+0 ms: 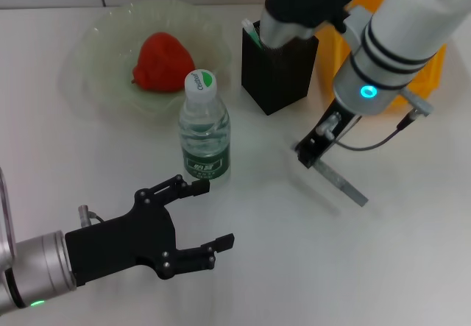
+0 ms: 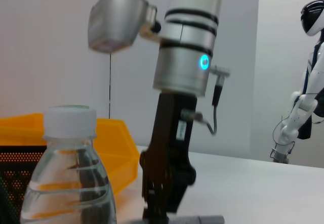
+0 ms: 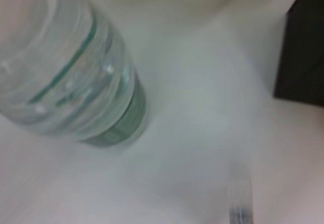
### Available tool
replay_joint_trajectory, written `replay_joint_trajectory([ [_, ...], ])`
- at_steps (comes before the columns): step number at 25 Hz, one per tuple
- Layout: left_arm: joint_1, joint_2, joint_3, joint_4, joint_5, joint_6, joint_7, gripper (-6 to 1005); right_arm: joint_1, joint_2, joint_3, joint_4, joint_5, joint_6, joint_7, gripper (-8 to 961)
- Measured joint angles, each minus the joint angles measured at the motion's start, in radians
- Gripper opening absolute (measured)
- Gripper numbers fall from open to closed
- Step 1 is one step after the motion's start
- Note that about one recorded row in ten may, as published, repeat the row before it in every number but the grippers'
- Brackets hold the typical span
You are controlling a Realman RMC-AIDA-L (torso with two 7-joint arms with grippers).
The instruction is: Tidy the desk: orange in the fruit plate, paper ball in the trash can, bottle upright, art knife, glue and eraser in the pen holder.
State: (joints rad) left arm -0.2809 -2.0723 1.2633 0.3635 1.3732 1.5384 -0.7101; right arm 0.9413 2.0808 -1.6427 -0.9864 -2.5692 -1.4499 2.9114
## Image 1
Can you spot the pale green glass fruit plate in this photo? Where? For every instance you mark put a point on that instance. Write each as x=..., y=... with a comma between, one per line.
x=106, y=39

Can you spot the grey marker pen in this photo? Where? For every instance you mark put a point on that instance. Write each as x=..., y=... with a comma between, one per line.
x=346, y=186

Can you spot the yellow plastic bin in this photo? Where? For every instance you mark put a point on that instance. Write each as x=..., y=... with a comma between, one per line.
x=331, y=68

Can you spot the clear green-label water bottle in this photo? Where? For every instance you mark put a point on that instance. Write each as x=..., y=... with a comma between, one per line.
x=204, y=149

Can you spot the green utility knife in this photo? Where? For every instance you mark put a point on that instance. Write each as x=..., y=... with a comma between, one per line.
x=252, y=33

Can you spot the black mesh pen holder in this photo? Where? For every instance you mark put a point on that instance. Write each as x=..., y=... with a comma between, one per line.
x=279, y=83

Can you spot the red orange fruit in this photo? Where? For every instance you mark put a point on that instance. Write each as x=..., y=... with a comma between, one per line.
x=165, y=61

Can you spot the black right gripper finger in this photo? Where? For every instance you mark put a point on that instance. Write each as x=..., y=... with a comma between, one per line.
x=309, y=153

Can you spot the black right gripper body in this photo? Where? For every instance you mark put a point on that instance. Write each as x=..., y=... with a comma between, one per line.
x=342, y=120

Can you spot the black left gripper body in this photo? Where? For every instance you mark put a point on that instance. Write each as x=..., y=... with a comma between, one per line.
x=125, y=241

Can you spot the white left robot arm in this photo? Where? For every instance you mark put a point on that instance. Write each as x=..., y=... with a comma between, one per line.
x=37, y=267

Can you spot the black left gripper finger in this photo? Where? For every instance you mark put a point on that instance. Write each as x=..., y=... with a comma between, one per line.
x=198, y=256
x=180, y=190

